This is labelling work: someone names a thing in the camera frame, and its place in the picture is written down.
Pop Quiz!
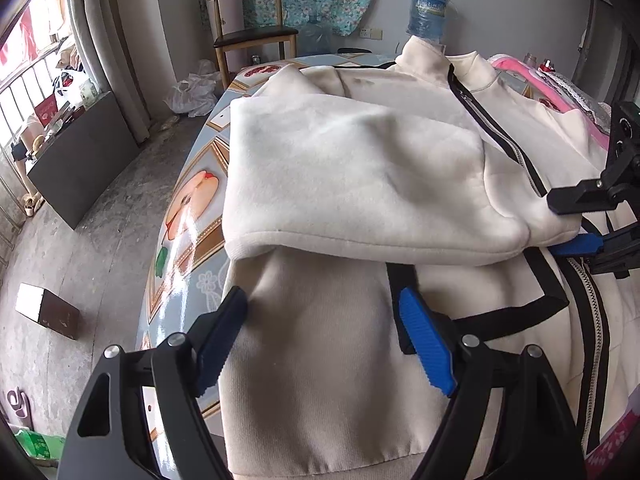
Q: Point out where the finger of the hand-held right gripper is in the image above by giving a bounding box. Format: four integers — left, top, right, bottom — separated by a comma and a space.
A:
546, 160, 640, 217
550, 225, 640, 280

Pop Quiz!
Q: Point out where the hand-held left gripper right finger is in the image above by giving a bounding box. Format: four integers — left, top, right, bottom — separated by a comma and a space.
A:
398, 287, 588, 480

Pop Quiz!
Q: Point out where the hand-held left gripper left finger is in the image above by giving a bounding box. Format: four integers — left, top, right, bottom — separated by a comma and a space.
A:
57, 286, 249, 480

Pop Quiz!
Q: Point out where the cream jacket with black trim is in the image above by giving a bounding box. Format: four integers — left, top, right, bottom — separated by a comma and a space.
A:
217, 40, 640, 480

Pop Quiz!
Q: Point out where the table with fruit-print cloth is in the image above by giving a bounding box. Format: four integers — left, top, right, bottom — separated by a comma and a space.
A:
141, 51, 551, 480

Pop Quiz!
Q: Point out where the brown box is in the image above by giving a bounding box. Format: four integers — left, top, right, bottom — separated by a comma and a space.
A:
15, 282, 81, 341

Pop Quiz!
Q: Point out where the green plastic bottle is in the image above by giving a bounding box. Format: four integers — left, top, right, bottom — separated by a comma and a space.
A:
12, 427, 66, 473

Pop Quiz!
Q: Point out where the purple slipper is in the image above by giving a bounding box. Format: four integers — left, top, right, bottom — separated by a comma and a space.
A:
6, 389, 32, 416

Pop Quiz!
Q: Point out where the blue water bottle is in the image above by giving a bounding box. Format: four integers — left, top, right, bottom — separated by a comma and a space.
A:
407, 0, 448, 43

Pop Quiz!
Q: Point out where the dark grey cabinet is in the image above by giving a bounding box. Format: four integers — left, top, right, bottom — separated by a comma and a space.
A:
27, 91, 141, 231

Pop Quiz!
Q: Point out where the white plastic bag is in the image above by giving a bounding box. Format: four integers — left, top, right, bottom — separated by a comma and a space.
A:
170, 59, 223, 118

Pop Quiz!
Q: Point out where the red box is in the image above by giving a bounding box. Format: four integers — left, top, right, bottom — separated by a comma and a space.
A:
35, 97, 61, 126

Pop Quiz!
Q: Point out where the white bag with goods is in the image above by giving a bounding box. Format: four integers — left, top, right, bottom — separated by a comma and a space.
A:
52, 67, 98, 106

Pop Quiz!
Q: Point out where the empty clear water bottle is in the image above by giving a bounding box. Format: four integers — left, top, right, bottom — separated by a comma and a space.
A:
298, 10, 335, 56

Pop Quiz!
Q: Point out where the wooden chair with dark seat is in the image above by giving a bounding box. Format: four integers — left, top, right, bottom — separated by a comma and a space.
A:
207, 0, 300, 88

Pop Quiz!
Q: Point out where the grey curtain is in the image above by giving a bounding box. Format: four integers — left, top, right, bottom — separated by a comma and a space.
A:
65, 0, 151, 146

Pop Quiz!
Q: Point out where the white cylinder box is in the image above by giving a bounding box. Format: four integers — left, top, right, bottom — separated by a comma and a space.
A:
204, 0, 246, 36

